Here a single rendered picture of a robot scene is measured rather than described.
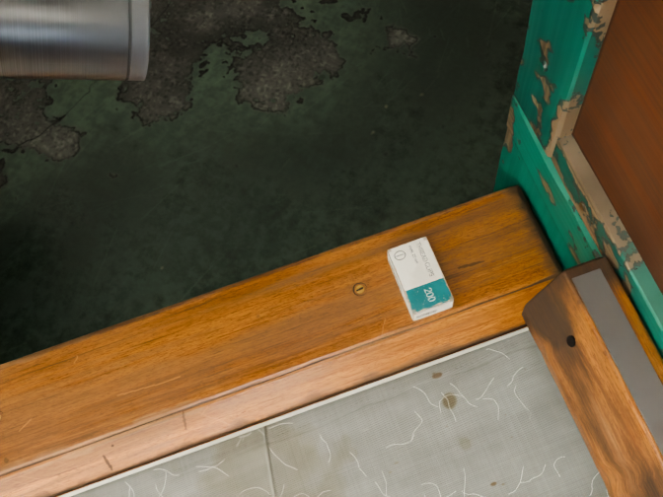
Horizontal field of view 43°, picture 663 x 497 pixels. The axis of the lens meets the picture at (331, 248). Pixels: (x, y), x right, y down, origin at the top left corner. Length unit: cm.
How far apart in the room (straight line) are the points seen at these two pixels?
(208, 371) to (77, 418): 11
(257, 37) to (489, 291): 122
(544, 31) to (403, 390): 30
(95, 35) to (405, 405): 45
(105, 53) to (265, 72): 146
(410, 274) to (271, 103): 109
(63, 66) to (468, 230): 46
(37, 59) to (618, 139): 38
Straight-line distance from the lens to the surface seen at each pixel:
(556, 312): 63
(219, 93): 177
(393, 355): 69
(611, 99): 58
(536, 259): 72
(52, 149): 180
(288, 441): 70
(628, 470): 62
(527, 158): 72
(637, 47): 53
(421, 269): 68
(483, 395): 70
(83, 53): 33
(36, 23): 32
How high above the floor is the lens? 142
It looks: 65 degrees down
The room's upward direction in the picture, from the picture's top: 11 degrees counter-clockwise
